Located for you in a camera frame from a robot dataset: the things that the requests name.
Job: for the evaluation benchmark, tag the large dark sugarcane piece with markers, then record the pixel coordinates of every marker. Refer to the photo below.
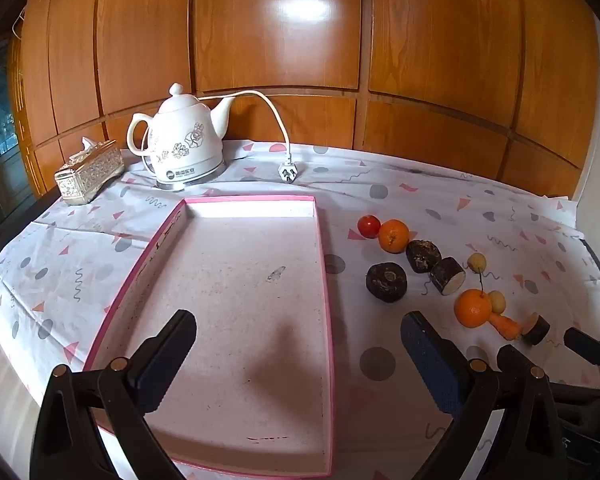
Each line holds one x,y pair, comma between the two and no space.
445,272

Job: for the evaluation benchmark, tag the orange without stem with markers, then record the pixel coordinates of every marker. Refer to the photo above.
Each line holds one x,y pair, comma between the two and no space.
393,236

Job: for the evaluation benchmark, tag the pink shallow box tray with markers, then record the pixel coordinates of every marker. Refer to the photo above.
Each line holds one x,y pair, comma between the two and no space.
240,285

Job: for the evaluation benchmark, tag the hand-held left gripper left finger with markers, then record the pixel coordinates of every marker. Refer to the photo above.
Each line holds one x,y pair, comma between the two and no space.
166,355

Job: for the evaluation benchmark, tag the white tissue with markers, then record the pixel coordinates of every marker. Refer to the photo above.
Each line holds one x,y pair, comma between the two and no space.
87,145

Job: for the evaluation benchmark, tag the small dark sugarcane piece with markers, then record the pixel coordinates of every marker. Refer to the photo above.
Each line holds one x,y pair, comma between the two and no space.
537,331

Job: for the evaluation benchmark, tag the white patterned tablecloth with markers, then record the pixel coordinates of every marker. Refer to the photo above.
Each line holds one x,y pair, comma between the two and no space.
405,195

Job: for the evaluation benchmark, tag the red cherry tomato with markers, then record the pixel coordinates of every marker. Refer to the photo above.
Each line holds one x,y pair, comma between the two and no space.
368,225

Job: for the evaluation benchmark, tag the small yellow longan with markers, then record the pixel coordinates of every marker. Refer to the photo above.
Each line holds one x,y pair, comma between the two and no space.
477,262
498,303

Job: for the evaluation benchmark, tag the dark brown lumpy chunk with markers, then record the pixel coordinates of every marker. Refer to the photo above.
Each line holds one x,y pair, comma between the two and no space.
422,256

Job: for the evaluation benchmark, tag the wooden panelled wardrobe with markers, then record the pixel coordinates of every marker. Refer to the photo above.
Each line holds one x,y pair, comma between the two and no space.
280,35

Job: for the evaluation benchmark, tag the orange carrot piece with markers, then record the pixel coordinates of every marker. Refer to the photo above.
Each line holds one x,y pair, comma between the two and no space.
506,327

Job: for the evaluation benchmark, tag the white floral electric kettle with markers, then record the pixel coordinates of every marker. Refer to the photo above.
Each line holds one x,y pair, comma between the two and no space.
190,145

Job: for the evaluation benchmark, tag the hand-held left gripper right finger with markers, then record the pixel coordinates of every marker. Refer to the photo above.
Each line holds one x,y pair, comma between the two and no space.
430,360

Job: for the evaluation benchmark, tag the orange with stem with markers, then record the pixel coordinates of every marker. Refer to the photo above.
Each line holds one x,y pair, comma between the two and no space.
472,310

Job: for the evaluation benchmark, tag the silver embossed tissue box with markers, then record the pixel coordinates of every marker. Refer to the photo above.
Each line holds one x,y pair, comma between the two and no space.
87,175

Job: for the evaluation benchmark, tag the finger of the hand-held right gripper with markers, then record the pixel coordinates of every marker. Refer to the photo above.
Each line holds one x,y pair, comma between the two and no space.
587,344

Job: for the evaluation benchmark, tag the dark round water chestnut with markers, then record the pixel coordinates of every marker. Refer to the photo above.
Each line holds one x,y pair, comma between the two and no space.
386,284

